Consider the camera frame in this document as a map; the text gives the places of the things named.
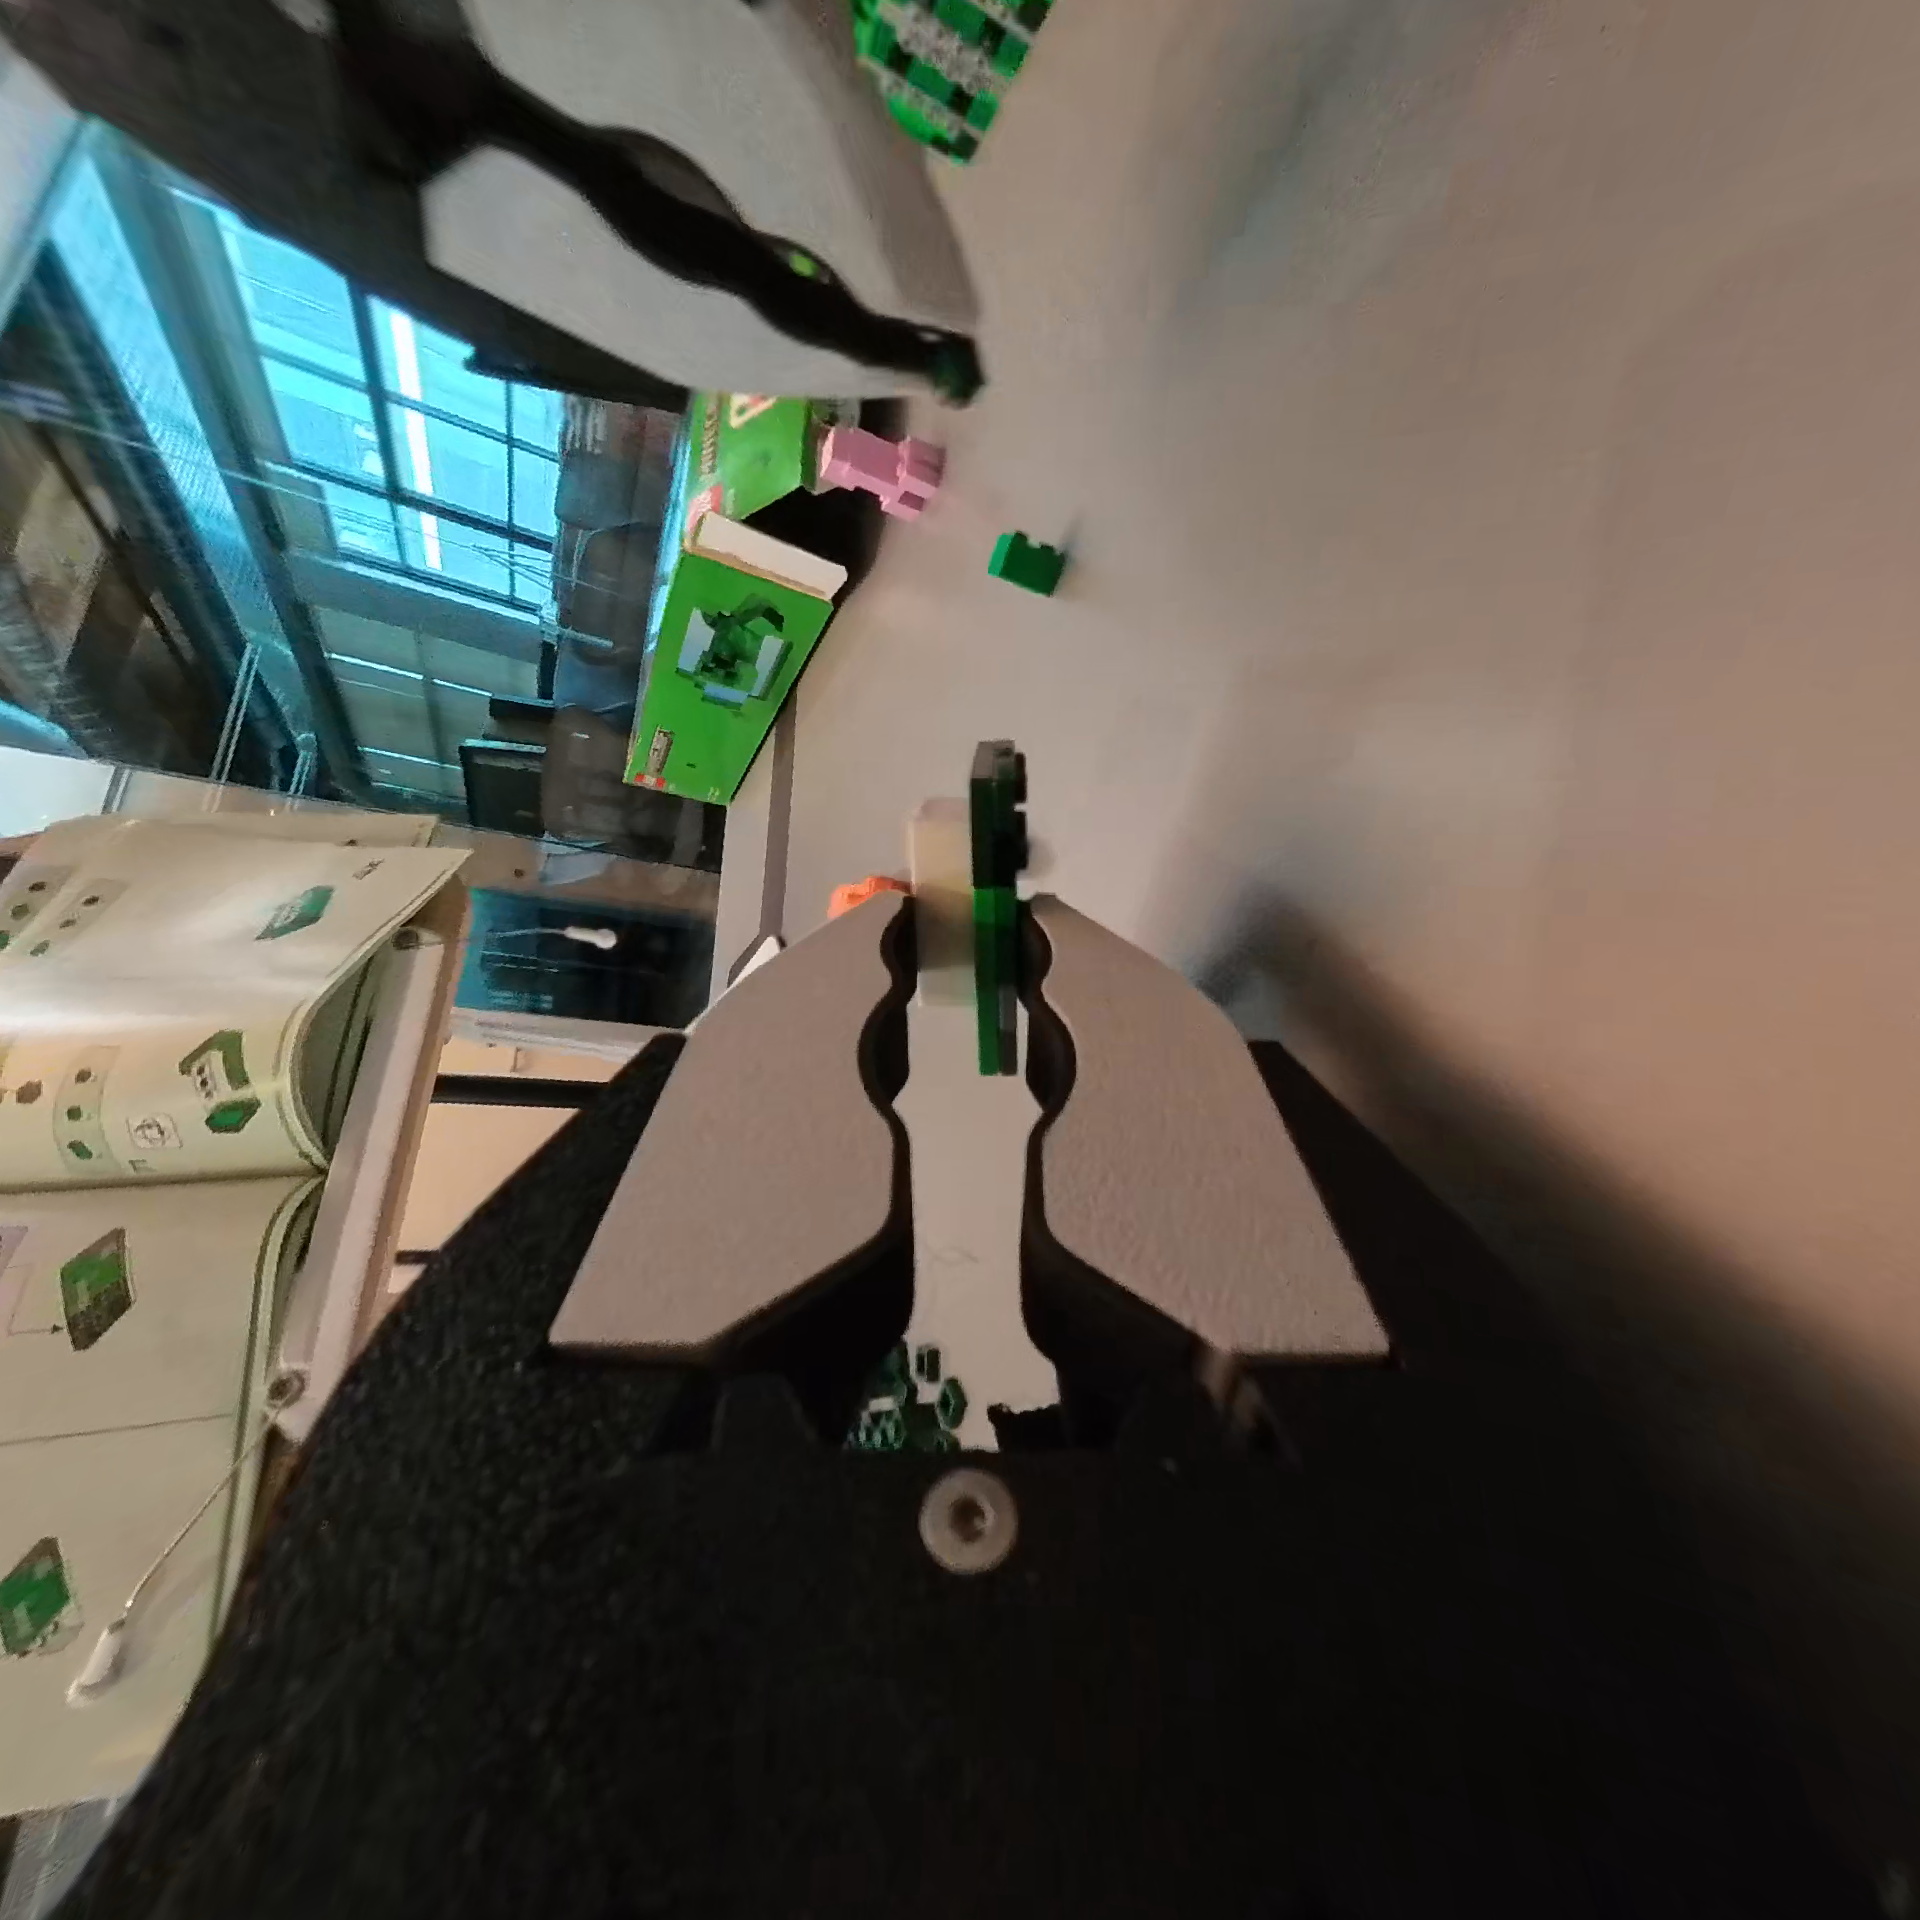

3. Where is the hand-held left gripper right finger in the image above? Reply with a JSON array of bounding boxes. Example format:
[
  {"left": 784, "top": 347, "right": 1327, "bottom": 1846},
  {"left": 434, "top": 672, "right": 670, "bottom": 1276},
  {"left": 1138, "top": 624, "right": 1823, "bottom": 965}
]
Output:
[{"left": 1017, "top": 891, "right": 1392, "bottom": 1444}]

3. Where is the green and white lego assembly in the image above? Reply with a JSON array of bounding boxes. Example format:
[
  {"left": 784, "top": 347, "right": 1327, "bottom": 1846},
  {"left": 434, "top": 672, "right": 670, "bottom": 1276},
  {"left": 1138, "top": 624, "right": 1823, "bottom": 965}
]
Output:
[{"left": 907, "top": 739, "right": 1038, "bottom": 1078}]

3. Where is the pink lego pig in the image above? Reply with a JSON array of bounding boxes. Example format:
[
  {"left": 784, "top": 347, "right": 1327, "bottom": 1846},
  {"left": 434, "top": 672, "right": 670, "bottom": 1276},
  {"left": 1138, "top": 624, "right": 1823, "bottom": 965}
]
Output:
[{"left": 815, "top": 423, "right": 950, "bottom": 518}]

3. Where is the green pixel-pattern creeper model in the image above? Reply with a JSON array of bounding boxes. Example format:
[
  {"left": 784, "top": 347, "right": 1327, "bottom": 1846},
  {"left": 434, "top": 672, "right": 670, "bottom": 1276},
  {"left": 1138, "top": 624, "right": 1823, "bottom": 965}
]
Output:
[{"left": 847, "top": 0, "right": 1057, "bottom": 165}]

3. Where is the green lego set box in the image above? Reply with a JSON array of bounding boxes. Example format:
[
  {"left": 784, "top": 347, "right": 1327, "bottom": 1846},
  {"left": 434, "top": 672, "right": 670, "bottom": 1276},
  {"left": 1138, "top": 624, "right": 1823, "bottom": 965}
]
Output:
[{"left": 622, "top": 390, "right": 903, "bottom": 808}]

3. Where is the open instruction booklet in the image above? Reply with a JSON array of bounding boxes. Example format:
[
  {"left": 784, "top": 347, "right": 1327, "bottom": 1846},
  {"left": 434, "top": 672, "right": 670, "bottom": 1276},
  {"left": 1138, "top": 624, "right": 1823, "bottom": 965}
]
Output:
[{"left": 0, "top": 814, "right": 472, "bottom": 1816}]

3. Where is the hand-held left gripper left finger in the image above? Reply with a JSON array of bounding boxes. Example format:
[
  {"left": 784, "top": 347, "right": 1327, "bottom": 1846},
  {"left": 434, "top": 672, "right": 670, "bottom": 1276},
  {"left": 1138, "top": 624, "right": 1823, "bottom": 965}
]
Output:
[{"left": 544, "top": 891, "right": 920, "bottom": 1448}]

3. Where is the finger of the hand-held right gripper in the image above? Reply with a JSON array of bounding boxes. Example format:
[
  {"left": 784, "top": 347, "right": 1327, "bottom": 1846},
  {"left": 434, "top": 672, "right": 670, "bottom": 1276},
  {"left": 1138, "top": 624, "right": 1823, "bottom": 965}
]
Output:
[
  {"left": 457, "top": 0, "right": 984, "bottom": 367},
  {"left": 422, "top": 141, "right": 979, "bottom": 408}
]

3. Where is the pile of dark green lego pieces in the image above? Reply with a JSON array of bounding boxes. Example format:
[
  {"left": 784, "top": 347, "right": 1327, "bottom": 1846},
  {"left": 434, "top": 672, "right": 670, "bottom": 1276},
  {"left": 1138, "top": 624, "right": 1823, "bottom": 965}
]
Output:
[{"left": 847, "top": 1342, "right": 968, "bottom": 1454}]

